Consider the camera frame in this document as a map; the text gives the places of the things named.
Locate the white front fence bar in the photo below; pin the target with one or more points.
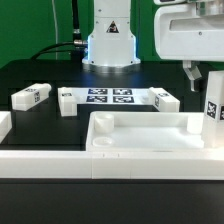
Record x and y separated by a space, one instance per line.
207 165

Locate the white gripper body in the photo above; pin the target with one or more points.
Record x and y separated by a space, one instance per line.
190 30

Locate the white left fence block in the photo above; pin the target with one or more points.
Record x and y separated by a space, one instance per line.
5 124

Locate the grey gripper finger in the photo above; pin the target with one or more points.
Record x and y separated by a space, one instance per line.
193 73

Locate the black vertical cable connector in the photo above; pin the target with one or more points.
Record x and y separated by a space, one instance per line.
76 25

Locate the white desk top tray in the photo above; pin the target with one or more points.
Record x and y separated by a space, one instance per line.
151 132

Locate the white sheet with tags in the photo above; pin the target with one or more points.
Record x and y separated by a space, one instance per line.
117 96

